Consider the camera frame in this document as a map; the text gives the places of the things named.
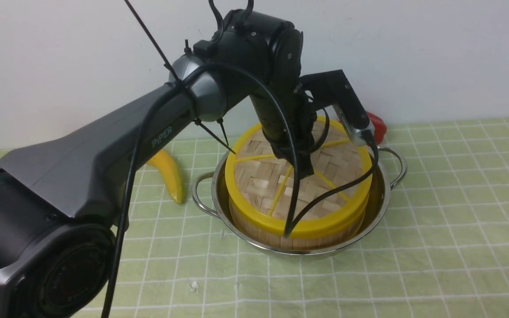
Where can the yellow rimmed woven steamer lid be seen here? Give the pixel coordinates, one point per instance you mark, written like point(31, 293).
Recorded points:
point(260, 187)

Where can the yellow rimmed bamboo steamer basket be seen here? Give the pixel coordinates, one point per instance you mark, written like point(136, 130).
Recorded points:
point(307, 240)

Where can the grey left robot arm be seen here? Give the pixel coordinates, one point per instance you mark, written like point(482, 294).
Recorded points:
point(64, 204)

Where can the stainless steel pot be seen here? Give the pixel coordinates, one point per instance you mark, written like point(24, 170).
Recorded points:
point(210, 193)

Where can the red bell pepper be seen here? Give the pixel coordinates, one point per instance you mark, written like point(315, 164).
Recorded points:
point(380, 128)

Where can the yellow banana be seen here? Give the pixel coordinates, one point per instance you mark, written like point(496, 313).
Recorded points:
point(171, 174)

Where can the green checkered tablecloth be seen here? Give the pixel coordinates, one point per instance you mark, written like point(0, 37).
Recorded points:
point(441, 250)

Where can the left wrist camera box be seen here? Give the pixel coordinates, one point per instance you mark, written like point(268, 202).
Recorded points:
point(332, 88)

